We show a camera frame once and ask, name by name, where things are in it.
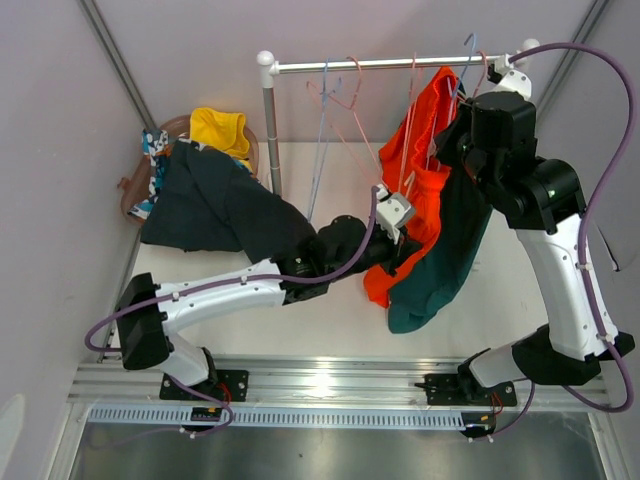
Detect teal green shorts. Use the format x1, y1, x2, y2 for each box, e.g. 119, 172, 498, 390
387, 170, 492, 334

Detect pink translucent plastic basket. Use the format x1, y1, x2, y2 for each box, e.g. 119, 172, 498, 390
117, 115, 259, 227

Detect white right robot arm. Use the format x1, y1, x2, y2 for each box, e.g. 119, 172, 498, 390
436, 92, 635, 404

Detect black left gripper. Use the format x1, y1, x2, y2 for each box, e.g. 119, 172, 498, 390
327, 221, 422, 285

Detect dark navy shorts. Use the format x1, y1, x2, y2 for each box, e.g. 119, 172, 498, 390
141, 142, 316, 263

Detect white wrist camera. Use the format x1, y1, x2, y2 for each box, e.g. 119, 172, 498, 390
488, 54, 532, 100
375, 184, 416, 244

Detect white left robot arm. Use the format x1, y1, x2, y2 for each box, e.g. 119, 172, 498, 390
116, 215, 421, 400

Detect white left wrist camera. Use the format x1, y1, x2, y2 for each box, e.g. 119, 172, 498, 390
375, 184, 416, 244

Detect yellow shorts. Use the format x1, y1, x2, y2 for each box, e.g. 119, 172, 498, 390
190, 107, 254, 173

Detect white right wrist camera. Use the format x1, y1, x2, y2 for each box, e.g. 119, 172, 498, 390
488, 54, 532, 100

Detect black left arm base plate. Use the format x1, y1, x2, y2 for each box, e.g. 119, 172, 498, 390
159, 370, 250, 402

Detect pink wire hanger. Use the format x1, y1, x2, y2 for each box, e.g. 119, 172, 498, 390
398, 54, 423, 193
306, 56, 382, 186
472, 50, 489, 97

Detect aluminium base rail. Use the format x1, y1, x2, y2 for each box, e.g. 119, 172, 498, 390
67, 357, 610, 435

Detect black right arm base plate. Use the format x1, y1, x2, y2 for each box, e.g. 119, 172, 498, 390
413, 373, 518, 407

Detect silver clothes rack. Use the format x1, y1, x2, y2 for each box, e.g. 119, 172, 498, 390
256, 50, 523, 195

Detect patterned blue orange shorts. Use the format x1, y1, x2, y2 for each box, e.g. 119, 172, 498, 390
129, 129, 172, 222

